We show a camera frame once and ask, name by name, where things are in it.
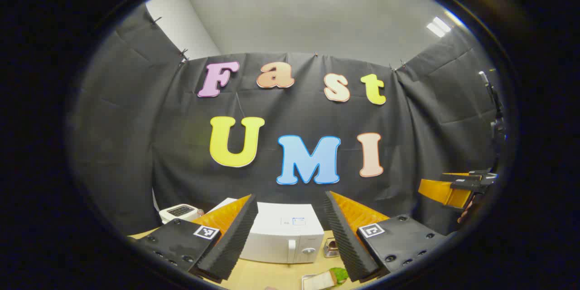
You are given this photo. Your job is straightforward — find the metal wire utensil holder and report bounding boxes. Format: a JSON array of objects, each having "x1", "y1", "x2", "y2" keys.
[{"x1": 324, "y1": 238, "x2": 341, "y2": 258}]

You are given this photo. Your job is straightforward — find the white toaster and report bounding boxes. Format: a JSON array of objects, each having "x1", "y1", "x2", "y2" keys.
[{"x1": 159, "y1": 204, "x2": 204, "y2": 225}]

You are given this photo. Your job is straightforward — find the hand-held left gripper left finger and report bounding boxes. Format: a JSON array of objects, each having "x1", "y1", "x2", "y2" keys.
[{"x1": 129, "y1": 194, "x2": 259, "y2": 284}]

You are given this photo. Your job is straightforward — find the small ceiling light panel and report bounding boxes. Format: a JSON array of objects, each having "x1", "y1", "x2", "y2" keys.
[{"x1": 426, "y1": 17, "x2": 452, "y2": 38}]

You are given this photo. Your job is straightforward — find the black tripod stand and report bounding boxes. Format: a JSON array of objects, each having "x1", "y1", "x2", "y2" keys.
[{"x1": 479, "y1": 70, "x2": 506, "y2": 148}]

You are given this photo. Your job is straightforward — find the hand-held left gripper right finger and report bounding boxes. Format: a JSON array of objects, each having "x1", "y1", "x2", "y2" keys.
[{"x1": 323, "y1": 190, "x2": 449, "y2": 283}]

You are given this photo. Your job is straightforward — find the black backdrop cloth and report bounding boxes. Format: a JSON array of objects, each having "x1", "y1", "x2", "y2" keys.
[{"x1": 68, "y1": 4, "x2": 503, "y2": 236}]

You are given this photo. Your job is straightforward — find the white bread slice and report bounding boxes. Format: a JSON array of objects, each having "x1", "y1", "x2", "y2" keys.
[{"x1": 303, "y1": 271, "x2": 338, "y2": 290}]

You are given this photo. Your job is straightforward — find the white microwave oven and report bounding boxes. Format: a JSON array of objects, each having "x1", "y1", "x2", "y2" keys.
[{"x1": 206, "y1": 198, "x2": 325, "y2": 264}]

